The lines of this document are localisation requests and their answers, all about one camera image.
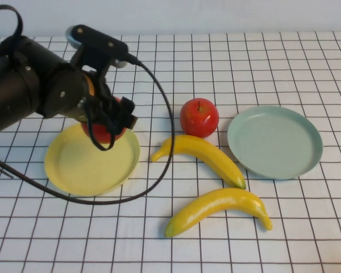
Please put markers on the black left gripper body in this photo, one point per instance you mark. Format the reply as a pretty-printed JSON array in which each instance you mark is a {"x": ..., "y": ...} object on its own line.
[{"x": 105, "y": 108}]

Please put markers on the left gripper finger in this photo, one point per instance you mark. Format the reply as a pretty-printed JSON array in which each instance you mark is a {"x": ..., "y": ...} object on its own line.
[
  {"x": 130, "y": 120},
  {"x": 128, "y": 105}
]

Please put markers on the red apple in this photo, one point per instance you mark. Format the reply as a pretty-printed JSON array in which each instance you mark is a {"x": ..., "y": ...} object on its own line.
[
  {"x": 199, "y": 122},
  {"x": 99, "y": 135}
]

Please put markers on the yellow banana with green tip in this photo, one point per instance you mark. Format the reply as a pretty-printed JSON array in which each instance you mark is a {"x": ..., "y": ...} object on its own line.
[{"x": 210, "y": 156}]

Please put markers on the yellow banana with hooked stem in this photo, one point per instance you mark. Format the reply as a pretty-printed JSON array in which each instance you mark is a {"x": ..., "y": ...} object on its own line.
[{"x": 216, "y": 203}]

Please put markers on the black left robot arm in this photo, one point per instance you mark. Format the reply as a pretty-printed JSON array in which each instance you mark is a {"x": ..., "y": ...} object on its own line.
[{"x": 17, "y": 85}]

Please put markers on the yellow round plate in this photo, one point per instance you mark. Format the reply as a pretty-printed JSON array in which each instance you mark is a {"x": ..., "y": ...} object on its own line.
[{"x": 82, "y": 170}]

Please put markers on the pale teal round plate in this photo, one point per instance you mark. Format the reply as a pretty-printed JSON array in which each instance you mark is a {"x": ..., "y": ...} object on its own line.
[{"x": 272, "y": 142}]

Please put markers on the white grid tablecloth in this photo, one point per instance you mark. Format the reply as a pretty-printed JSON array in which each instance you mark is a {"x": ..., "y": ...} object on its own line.
[{"x": 244, "y": 71}]

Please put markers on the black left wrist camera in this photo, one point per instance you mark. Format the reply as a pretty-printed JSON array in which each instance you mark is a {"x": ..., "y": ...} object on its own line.
[{"x": 99, "y": 39}]

